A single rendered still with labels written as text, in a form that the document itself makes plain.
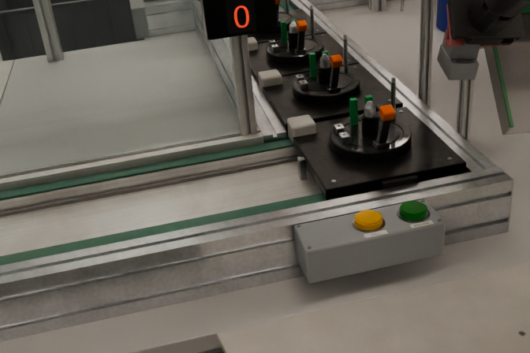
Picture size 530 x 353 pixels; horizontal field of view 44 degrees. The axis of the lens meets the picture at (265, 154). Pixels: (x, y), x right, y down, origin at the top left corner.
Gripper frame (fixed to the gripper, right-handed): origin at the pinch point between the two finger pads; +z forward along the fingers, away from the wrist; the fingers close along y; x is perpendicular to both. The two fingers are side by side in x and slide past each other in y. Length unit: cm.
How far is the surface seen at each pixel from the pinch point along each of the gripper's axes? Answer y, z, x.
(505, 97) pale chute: -9.0, 6.5, 7.2
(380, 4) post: -19, 107, -58
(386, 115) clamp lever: 11.6, 4.9, 10.6
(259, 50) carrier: 26, 61, -23
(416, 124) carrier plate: 1.5, 20.7, 7.9
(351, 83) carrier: 9.8, 34.1, -4.8
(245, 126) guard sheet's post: 32.3, 26.8, 6.3
